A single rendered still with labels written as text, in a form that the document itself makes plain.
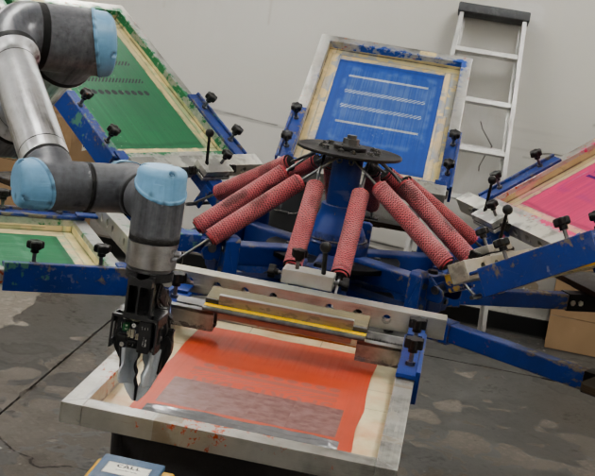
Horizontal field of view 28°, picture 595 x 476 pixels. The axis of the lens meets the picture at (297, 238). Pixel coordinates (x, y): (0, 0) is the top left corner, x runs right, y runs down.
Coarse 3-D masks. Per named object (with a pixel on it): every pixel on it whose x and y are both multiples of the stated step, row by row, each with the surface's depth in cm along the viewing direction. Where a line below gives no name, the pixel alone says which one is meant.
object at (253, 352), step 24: (192, 336) 260; (216, 336) 263; (240, 336) 265; (264, 336) 268; (192, 360) 245; (216, 360) 247; (240, 360) 249; (264, 360) 252; (168, 384) 228; (192, 384) 230; (216, 384) 233; (192, 408) 218; (216, 408) 220; (240, 408) 222
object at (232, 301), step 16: (224, 304) 256; (240, 304) 256; (256, 304) 255; (272, 304) 255; (240, 320) 257; (256, 320) 256; (304, 320) 254; (320, 320) 254; (336, 320) 253; (352, 320) 253; (320, 336) 255; (336, 336) 254
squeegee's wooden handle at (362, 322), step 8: (216, 288) 262; (224, 288) 262; (208, 296) 258; (216, 296) 258; (240, 296) 260; (248, 296) 260; (256, 296) 261; (264, 296) 262; (280, 304) 259; (288, 304) 259; (296, 304) 260; (304, 304) 260; (320, 312) 258; (328, 312) 258; (336, 312) 259; (344, 312) 259; (360, 320) 256; (368, 320) 257; (360, 328) 253
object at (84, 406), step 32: (224, 320) 274; (96, 384) 213; (64, 416) 203; (96, 416) 202; (128, 416) 201; (160, 416) 203; (192, 448) 201; (224, 448) 200; (256, 448) 199; (288, 448) 198; (320, 448) 200; (384, 448) 205
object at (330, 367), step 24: (288, 360) 254; (312, 360) 257; (336, 360) 260; (336, 384) 244; (360, 384) 246; (264, 408) 224; (288, 408) 226; (312, 408) 228; (336, 408) 230; (360, 408) 232; (312, 432) 216; (336, 432) 218
